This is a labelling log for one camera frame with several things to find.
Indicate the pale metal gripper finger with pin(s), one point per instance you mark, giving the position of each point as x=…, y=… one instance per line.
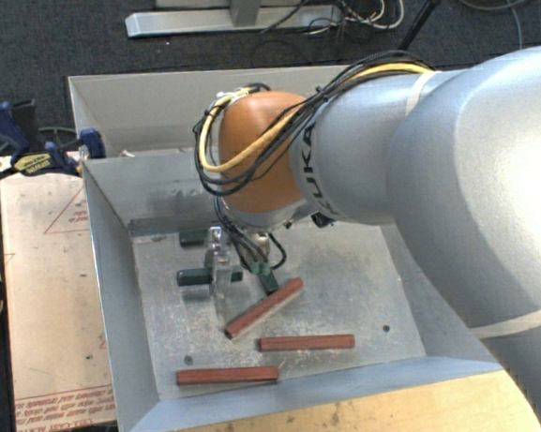
x=217, y=241
x=220, y=290

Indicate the red-brown flat block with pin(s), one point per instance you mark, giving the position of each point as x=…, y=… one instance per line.
x=264, y=308
x=227, y=375
x=306, y=343

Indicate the grey metal bin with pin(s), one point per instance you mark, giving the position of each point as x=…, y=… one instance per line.
x=343, y=298

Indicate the brown cardboard board, red print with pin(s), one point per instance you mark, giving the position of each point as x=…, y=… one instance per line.
x=51, y=295

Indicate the black cylinder on white bracket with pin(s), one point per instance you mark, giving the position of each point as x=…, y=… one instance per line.
x=323, y=220

